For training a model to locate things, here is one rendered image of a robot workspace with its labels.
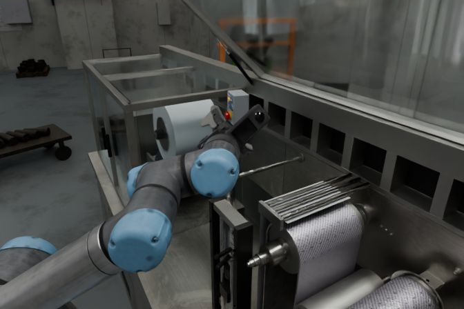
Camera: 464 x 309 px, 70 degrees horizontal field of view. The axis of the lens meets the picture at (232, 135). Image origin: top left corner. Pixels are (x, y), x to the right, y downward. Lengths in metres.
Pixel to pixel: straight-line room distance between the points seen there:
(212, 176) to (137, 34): 11.38
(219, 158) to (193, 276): 1.04
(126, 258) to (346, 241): 0.70
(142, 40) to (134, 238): 11.51
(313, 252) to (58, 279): 0.62
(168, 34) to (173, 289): 10.94
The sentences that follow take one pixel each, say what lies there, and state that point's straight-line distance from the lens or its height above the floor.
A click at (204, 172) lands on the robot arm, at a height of 1.73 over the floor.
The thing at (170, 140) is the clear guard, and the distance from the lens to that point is 1.46.
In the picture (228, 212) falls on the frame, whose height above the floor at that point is 1.44.
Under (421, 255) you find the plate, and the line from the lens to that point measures 1.10.
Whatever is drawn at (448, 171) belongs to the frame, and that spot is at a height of 1.59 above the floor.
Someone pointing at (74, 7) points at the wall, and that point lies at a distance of 11.23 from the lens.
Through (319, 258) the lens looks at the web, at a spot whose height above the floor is 1.33.
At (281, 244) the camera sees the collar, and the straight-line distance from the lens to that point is 0.95.
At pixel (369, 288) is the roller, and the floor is 1.23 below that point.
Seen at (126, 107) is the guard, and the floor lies 1.59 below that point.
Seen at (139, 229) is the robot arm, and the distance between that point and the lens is 0.44.
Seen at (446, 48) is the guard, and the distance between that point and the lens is 0.66.
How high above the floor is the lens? 1.98
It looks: 22 degrees down
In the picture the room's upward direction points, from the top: straight up
